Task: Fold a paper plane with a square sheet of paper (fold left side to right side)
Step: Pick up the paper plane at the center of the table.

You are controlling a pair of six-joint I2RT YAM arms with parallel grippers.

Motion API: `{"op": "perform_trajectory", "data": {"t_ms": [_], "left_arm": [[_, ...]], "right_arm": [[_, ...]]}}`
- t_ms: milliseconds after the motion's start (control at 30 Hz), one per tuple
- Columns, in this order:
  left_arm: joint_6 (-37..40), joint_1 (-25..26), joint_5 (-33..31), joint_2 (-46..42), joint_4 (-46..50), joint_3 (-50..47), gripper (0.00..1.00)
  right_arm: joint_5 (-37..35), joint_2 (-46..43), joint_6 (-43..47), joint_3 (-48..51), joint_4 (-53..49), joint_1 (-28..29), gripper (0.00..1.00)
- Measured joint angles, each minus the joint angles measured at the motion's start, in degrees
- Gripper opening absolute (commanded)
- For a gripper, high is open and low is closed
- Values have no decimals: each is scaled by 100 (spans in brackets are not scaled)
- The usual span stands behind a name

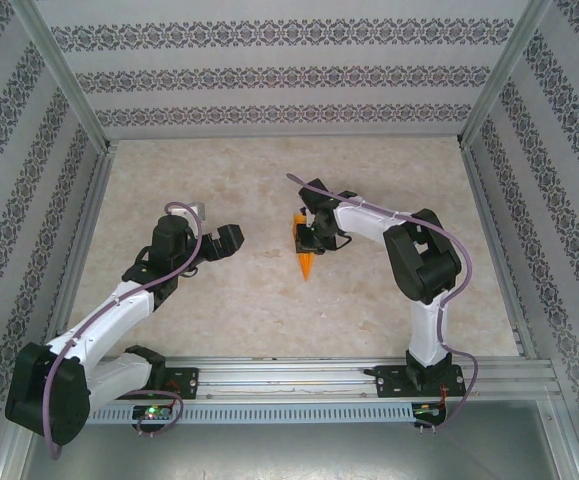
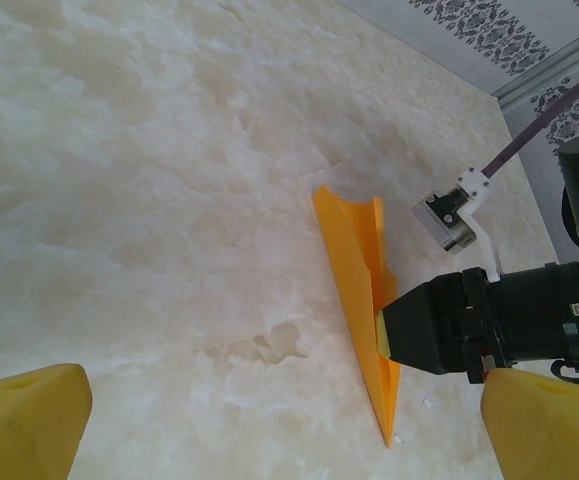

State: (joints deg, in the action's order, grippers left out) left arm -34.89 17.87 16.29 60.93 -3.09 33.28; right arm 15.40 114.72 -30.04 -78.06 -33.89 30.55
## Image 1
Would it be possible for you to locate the aluminium frame post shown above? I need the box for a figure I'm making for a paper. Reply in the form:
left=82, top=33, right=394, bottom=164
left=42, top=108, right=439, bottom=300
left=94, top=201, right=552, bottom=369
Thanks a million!
left=7, top=0, right=120, bottom=154
left=457, top=0, right=554, bottom=149

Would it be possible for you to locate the orange paper sheet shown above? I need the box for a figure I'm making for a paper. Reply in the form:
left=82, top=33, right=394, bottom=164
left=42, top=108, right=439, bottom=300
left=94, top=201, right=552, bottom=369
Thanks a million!
left=291, top=209, right=319, bottom=283

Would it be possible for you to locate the aluminium side rail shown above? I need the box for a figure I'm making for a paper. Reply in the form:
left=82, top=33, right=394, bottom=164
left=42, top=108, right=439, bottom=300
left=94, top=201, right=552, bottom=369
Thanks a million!
left=38, top=142, right=119, bottom=364
left=460, top=143, right=540, bottom=359

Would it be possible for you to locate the aluminium mounting rail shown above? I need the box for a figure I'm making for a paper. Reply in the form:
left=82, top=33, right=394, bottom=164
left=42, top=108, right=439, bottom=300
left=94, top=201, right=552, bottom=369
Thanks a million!
left=86, top=356, right=556, bottom=401

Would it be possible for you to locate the aluminium frame beam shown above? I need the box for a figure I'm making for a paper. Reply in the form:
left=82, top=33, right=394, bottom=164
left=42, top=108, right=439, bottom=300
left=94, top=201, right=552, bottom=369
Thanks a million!
left=0, top=442, right=26, bottom=480
left=538, top=398, right=579, bottom=480

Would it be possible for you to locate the aluminium back rail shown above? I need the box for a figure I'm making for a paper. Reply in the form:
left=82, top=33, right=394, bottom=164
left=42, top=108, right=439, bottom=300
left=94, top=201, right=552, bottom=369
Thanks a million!
left=106, top=130, right=463, bottom=143

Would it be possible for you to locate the grey slotted cable duct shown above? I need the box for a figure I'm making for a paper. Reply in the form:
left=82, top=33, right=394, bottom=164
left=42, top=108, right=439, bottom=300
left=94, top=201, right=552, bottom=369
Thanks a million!
left=88, top=403, right=416, bottom=425

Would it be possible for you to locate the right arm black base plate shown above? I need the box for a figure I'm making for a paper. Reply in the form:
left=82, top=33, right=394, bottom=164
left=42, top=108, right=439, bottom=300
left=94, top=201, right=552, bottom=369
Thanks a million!
left=376, top=363, right=468, bottom=400

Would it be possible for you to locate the grey metal sheet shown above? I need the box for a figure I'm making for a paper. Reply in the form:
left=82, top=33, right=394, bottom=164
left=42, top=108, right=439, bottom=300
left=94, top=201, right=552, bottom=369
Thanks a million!
left=18, top=399, right=578, bottom=480

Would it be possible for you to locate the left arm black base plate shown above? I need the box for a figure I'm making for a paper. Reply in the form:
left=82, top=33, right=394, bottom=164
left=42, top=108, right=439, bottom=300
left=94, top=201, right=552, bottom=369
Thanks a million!
left=161, top=367, right=200, bottom=401

